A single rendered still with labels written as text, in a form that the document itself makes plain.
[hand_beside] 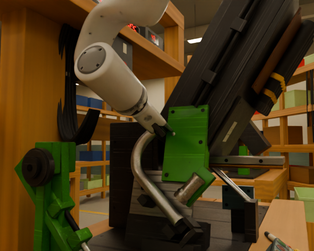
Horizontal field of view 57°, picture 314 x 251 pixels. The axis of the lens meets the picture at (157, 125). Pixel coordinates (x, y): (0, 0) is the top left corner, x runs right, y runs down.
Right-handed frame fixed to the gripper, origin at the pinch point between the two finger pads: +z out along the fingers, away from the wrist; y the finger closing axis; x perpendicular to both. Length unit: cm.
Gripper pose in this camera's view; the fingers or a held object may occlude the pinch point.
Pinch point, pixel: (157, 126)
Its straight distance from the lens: 79.0
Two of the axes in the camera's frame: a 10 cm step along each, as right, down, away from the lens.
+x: -7.6, 6.5, 0.4
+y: -5.3, -6.5, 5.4
